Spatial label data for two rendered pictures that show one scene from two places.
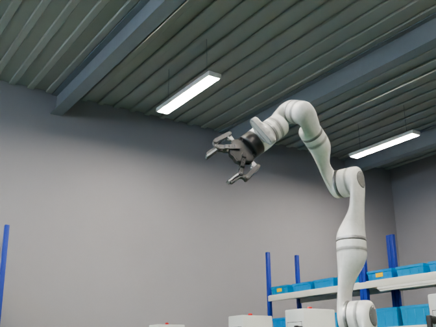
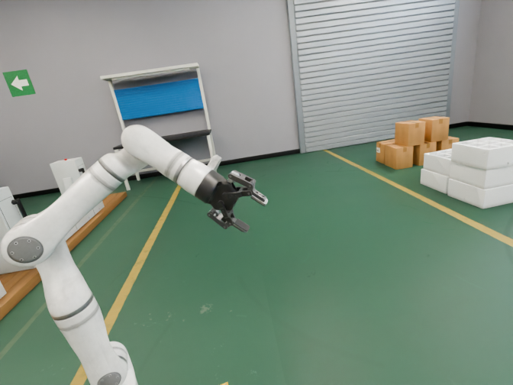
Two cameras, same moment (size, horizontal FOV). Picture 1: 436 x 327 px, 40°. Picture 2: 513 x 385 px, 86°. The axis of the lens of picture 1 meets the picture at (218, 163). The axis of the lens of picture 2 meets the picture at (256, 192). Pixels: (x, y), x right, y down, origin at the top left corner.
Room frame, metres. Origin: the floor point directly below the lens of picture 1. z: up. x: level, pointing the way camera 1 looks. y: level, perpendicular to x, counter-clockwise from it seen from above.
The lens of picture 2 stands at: (2.09, 0.31, 1.23)
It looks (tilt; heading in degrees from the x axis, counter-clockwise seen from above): 19 degrees down; 210
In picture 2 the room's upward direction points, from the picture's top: 8 degrees counter-clockwise
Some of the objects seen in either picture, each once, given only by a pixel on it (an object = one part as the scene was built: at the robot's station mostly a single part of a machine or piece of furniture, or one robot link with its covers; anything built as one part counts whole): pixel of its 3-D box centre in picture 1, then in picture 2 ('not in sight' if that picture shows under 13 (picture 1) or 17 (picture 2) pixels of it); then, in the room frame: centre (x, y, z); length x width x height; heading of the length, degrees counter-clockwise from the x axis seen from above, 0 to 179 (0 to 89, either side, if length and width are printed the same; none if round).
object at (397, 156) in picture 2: not in sight; (398, 156); (-2.22, 0.20, 0.15); 0.30 x 0.24 x 0.30; 33
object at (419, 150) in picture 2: not in sight; (420, 152); (-2.41, 0.47, 0.15); 0.30 x 0.24 x 0.30; 34
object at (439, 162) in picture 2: not in sight; (453, 161); (-1.42, 0.74, 0.27); 0.39 x 0.39 x 0.18; 36
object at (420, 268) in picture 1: (423, 271); not in sight; (6.80, -2.29, 1.38); 0.50 x 0.38 x 0.11; 124
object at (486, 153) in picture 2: not in sight; (488, 152); (-1.07, 0.96, 0.45); 0.39 x 0.39 x 0.18; 34
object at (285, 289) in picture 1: (292, 290); not in sight; (8.65, -1.04, 1.38); 0.50 x 0.38 x 0.11; 123
